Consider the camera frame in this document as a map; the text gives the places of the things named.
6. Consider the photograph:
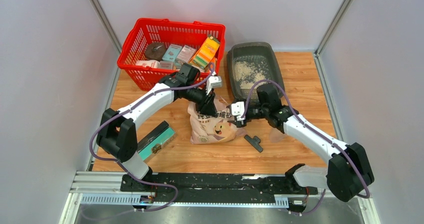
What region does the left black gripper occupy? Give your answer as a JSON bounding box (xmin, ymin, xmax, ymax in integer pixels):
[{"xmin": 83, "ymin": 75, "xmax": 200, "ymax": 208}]
[{"xmin": 184, "ymin": 84, "xmax": 218, "ymax": 119}]

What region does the pink cat litter bag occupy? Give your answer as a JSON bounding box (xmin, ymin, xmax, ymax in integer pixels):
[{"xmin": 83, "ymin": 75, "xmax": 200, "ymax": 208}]
[{"xmin": 187, "ymin": 96, "xmax": 247, "ymax": 145}]

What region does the black bag clip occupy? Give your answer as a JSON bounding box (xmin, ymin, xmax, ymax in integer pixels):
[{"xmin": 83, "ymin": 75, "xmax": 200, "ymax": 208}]
[{"xmin": 244, "ymin": 134, "xmax": 263, "ymax": 153}]

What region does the clear plastic scoop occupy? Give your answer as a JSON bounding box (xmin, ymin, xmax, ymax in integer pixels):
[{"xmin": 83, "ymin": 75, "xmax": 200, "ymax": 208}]
[{"xmin": 268, "ymin": 128, "xmax": 286, "ymax": 143}]

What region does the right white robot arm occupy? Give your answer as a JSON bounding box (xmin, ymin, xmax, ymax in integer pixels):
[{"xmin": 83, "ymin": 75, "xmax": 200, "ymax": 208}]
[{"xmin": 229, "ymin": 79, "xmax": 375, "ymax": 202}]

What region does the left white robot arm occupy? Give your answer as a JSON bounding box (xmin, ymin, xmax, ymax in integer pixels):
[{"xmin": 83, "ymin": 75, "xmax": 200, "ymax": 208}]
[{"xmin": 89, "ymin": 63, "xmax": 222, "ymax": 192}]

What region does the dark grey litter box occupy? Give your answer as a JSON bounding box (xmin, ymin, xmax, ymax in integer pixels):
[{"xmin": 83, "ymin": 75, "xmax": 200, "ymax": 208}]
[{"xmin": 226, "ymin": 41, "xmax": 285, "ymax": 100}]

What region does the grey pink small box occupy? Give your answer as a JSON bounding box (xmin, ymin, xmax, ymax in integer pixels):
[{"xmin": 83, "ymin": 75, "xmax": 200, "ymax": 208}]
[{"xmin": 175, "ymin": 45, "xmax": 197, "ymax": 66}]

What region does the teal small box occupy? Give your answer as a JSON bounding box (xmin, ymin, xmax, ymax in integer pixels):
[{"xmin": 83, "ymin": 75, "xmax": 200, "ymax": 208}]
[{"xmin": 162, "ymin": 44, "xmax": 183, "ymax": 62}]

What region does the teal and black box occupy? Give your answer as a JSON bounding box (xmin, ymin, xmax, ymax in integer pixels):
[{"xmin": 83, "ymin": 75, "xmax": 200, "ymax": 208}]
[{"xmin": 136, "ymin": 121, "xmax": 176, "ymax": 163}]

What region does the yellow orange carton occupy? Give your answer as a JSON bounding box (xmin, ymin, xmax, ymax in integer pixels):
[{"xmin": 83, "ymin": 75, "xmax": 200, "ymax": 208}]
[{"xmin": 189, "ymin": 35, "xmax": 221, "ymax": 70}]

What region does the white pink packet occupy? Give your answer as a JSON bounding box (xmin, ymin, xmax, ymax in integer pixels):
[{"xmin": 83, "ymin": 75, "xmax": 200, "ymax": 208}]
[{"xmin": 135, "ymin": 60, "xmax": 160, "ymax": 69}]

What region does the brown round object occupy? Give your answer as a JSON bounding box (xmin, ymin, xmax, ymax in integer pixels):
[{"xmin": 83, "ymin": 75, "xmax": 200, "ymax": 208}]
[{"xmin": 144, "ymin": 42, "xmax": 167, "ymax": 61}]

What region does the red plastic shopping basket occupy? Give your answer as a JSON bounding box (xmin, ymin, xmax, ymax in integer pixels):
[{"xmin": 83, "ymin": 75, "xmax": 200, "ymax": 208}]
[{"xmin": 117, "ymin": 18, "xmax": 226, "ymax": 91}]

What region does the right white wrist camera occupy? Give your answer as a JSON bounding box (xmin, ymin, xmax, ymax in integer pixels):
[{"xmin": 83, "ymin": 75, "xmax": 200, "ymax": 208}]
[{"xmin": 229, "ymin": 101, "xmax": 246, "ymax": 122}]

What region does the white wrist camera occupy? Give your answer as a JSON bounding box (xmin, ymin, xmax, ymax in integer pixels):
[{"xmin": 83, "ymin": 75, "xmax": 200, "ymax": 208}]
[
  {"xmin": 206, "ymin": 71, "xmax": 223, "ymax": 95},
  {"xmin": 229, "ymin": 101, "xmax": 246, "ymax": 122}
]

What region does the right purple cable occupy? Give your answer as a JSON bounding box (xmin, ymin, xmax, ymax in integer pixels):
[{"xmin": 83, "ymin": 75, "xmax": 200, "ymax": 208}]
[{"xmin": 243, "ymin": 79, "xmax": 371, "ymax": 216}]

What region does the purple cable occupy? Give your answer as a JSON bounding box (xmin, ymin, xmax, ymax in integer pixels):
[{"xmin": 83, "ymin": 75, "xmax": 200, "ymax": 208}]
[
  {"xmin": 243, "ymin": 79, "xmax": 371, "ymax": 216},
  {"xmin": 88, "ymin": 62, "xmax": 216, "ymax": 213}
]

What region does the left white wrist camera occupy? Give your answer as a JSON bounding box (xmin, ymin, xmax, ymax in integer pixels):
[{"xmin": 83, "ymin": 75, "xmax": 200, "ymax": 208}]
[{"xmin": 206, "ymin": 71, "xmax": 223, "ymax": 95}]

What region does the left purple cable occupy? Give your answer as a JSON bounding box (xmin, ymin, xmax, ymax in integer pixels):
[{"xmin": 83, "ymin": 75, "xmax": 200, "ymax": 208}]
[{"xmin": 88, "ymin": 62, "xmax": 216, "ymax": 213}]

